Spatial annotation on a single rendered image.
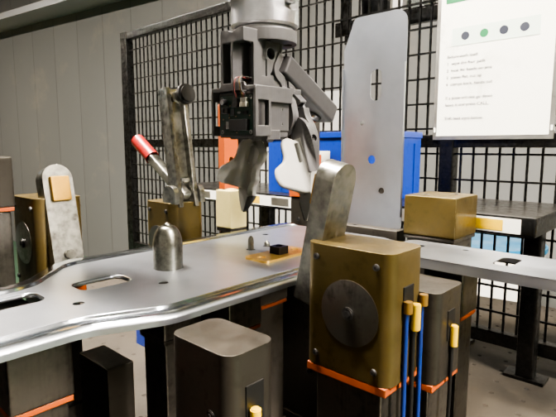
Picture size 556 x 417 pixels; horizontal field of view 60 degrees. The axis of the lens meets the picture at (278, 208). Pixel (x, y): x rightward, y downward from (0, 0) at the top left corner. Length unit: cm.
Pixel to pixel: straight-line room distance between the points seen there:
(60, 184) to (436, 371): 48
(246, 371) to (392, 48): 58
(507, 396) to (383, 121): 52
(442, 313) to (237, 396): 26
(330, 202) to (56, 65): 526
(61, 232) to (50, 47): 513
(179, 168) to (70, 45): 476
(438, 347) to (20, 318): 40
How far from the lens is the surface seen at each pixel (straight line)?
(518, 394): 100
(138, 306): 42
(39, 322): 41
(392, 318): 42
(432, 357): 56
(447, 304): 55
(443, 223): 72
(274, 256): 57
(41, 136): 587
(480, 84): 104
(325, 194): 44
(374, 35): 83
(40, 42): 589
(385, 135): 80
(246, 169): 60
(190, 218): 72
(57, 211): 63
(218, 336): 38
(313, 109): 61
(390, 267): 40
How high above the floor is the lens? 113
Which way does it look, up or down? 7 degrees down
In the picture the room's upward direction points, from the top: straight up
